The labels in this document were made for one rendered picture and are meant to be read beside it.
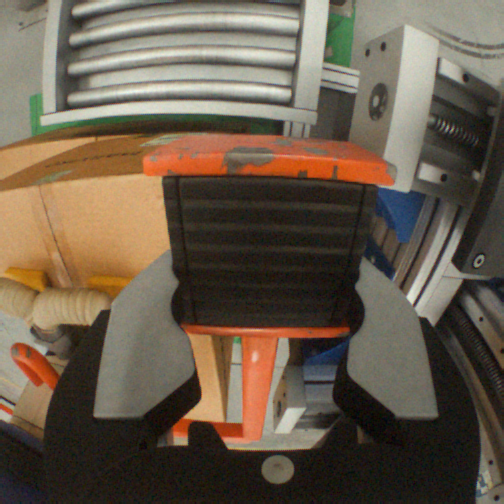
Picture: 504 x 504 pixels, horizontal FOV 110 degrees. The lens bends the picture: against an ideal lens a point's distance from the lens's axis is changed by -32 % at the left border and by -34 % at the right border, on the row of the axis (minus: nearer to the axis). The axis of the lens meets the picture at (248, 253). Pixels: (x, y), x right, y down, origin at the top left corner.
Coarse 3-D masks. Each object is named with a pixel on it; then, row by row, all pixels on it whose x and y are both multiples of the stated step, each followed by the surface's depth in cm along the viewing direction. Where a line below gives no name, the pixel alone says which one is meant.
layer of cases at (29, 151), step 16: (80, 128) 87; (96, 128) 80; (112, 128) 76; (128, 128) 73; (144, 128) 71; (160, 128) 70; (176, 128) 70; (192, 128) 71; (208, 128) 72; (224, 128) 75; (240, 128) 78; (16, 144) 64; (32, 144) 57; (48, 144) 58; (64, 144) 58; (80, 144) 58; (0, 160) 59; (16, 160) 59; (32, 160) 60; (0, 176) 62
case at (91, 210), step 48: (96, 144) 50; (144, 144) 41; (0, 192) 24; (48, 192) 24; (96, 192) 24; (144, 192) 24; (0, 240) 28; (48, 240) 28; (96, 240) 27; (144, 240) 27; (192, 336) 35
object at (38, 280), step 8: (8, 272) 29; (16, 272) 29; (24, 272) 29; (32, 272) 30; (40, 272) 30; (16, 280) 29; (24, 280) 29; (32, 280) 29; (40, 280) 29; (48, 280) 31; (32, 288) 30; (40, 288) 30; (32, 328) 31
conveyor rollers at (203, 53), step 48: (96, 0) 36; (144, 0) 39; (288, 0) 40; (144, 48) 46; (192, 48) 46; (240, 48) 46; (96, 96) 51; (144, 96) 52; (192, 96) 53; (240, 96) 53; (288, 96) 52
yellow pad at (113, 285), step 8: (88, 280) 29; (96, 280) 29; (104, 280) 29; (112, 280) 29; (120, 280) 29; (128, 280) 29; (96, 288) 29; (104, 288) 29; (112, 288) 29; (120, 288) 29; (112, 296) 29
